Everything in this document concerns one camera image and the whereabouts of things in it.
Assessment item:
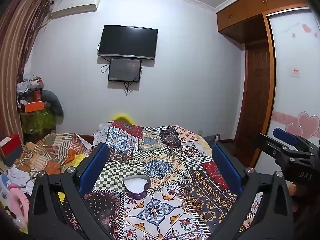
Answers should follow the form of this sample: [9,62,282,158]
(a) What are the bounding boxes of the brown wooden door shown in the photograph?
[234,42,270,167]

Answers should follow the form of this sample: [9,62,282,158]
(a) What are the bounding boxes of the red and white box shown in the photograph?
[1,134,23,167]

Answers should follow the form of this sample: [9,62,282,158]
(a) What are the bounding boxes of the orange striped blanket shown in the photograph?
[14,132,89,181]

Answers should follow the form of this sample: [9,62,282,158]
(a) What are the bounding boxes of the white air conditioner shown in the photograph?
[51,0,100,19]

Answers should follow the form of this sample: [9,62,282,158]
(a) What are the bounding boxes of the white sliding wardrobe door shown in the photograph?
[254,10,320,176]

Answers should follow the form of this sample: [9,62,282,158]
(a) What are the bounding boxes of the wooden wardrobe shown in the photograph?
[216,0,309,45]

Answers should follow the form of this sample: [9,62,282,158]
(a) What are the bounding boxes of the colourful patchwork bedspread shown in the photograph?
[58,120,266,240]

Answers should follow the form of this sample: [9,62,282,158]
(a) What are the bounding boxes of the yellow cloth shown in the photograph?
[111,113,135,125]

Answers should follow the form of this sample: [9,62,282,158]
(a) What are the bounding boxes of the black hanging cables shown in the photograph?
[123,80,141,97]

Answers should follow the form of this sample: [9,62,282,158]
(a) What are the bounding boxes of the pink cloth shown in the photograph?
[9,184,29,223]

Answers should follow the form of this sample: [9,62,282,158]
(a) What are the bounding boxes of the small black wall monitor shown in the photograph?
[108,58,142,83]

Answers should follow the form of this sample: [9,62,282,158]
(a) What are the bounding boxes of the purple heart-shaped jewelry box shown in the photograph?
[123,174,151,200]

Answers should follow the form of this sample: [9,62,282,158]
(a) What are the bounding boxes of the black wall television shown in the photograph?
[98,25,158,60]

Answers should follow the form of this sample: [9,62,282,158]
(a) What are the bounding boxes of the person's right hand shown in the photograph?
[288,183,305,212]

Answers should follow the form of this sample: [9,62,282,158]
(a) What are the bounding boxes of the orange box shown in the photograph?
[23,101,44,113]

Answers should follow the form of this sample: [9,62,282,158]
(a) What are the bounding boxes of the striped brown curtain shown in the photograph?
[1,0,53,139]

